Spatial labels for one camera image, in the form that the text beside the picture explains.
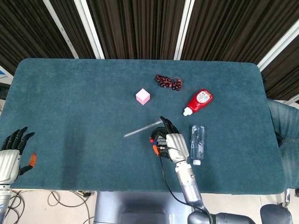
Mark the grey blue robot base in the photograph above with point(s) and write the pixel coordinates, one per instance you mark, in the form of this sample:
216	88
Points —
142	207

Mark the pink cube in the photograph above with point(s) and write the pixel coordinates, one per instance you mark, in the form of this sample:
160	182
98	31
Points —
142	96

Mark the clear glass test tube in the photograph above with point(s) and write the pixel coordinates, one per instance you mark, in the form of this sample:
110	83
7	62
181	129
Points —
140	130

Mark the black cup with markers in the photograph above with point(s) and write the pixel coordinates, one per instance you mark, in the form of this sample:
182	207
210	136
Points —
154	133

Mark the person's leg in jeans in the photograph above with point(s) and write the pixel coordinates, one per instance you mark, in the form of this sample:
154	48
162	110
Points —
288	140

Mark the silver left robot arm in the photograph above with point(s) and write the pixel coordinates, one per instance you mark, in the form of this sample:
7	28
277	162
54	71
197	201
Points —
4	198

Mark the chrome chair leg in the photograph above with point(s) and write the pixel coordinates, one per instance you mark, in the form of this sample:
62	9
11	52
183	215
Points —
287	198

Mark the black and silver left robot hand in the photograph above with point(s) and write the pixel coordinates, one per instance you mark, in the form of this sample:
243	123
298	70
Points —
8	163

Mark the teal table cloth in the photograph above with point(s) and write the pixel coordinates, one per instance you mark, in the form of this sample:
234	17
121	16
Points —
81	116

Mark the dark red grape bunch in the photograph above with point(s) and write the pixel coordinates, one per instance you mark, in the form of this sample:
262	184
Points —
167	82

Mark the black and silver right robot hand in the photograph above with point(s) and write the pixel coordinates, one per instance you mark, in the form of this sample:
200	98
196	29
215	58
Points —
176	144

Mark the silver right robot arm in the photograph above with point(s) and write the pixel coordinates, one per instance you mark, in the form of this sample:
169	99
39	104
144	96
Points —
189	184

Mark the red ketchup squeeze bottle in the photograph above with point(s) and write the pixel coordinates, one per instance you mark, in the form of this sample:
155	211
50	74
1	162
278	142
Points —
198	102

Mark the clear plastic water bottle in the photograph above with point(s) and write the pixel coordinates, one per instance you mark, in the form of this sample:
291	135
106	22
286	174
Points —
198	144

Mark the white aluminium frame bar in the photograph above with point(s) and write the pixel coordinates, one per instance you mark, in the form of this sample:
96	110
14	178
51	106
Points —
279	46
90	29
184	29
61	29

